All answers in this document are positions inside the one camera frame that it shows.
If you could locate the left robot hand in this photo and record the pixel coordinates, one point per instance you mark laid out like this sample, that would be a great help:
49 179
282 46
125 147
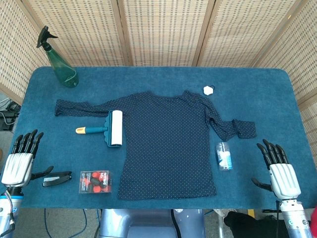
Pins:
17 168

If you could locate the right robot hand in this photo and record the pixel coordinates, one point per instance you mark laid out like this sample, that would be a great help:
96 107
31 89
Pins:
284 178

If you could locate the teal lint roller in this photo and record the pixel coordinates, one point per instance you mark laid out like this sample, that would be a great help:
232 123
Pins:
116 129

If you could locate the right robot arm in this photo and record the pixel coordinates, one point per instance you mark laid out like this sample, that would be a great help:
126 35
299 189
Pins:
294 218

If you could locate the navy polka dot shirt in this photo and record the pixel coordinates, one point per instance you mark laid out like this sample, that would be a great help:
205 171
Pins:
163 138

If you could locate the black stapler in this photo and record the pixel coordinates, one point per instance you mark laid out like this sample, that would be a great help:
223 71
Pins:
55 179

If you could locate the red object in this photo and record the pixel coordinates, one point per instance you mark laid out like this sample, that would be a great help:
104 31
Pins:
313 219

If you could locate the black floor equipment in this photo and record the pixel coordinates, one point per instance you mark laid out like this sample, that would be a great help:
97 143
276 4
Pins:
10 116

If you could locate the person's black trouser leg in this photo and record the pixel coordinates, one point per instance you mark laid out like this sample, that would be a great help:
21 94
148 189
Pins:
252 224

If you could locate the clear jar with blue label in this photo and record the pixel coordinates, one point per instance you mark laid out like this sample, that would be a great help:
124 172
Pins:
224 157

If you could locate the green spray bottle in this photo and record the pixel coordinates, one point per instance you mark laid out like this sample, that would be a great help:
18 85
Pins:
63 72

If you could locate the small white cap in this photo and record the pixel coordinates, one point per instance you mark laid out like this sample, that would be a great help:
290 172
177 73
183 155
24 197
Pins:
207 90

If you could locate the blue-grey robot torso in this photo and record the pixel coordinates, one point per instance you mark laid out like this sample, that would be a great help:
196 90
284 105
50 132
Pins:
148 223

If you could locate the blue carpet table cover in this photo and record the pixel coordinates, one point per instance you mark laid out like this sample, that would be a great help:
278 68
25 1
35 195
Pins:
161 79

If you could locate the woven wooden folding screen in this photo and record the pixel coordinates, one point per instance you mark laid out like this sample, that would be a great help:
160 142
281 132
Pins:
163 29

